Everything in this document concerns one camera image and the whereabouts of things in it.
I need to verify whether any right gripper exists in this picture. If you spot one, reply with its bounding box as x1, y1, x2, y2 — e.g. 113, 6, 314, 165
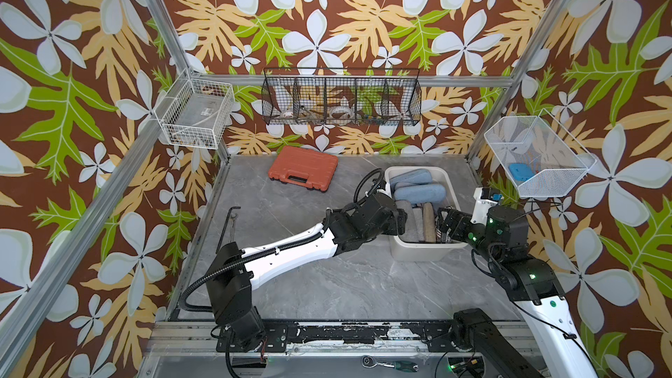
437, 205, 502, 270

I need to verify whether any dark grey glasses case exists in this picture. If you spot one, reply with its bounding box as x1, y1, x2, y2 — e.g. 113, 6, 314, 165
397, 201, 424, 243

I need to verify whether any slate blue glasses case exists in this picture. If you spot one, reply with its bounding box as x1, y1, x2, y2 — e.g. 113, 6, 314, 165
393, 183, 446, 205

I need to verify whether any cream plastic storage box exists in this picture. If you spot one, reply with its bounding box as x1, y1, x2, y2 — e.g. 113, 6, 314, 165
384, 166, 467, 263

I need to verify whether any tan glasses case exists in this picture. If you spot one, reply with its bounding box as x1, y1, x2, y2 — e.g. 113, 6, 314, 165
422, 202, 437, 243

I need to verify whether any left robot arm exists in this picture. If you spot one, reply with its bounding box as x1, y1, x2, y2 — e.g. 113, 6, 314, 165
178, 168, 408, 352

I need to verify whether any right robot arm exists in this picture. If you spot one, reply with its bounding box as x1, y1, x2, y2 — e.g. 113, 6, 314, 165
437, 187, 597, 377

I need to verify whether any blue object in basket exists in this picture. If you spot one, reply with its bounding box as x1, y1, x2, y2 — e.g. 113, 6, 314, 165
509, 163, 537, 183

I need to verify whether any red plastic tool case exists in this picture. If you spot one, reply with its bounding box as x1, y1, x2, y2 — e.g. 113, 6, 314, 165
268, 146, 339, 193

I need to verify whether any white mesh basket right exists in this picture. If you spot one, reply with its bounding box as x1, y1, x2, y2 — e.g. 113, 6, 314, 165
485, 110, 597, 200

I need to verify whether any ratchet wrench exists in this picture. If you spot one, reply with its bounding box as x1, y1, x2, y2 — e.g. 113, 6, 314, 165
362, 356, 419, 373

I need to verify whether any black hex key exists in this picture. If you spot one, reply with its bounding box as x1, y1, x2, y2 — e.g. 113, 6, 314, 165
215, 206, 242, 254

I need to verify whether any black wire basket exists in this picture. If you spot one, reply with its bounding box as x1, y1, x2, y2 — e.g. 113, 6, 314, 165
260, 68, 422, 126

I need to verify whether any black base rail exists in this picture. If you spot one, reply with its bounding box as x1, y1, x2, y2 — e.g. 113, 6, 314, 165
217, 319, 499, 354

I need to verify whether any white wire basket left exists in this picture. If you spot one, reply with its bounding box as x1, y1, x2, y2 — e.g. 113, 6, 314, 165
156, 70, 236, 150

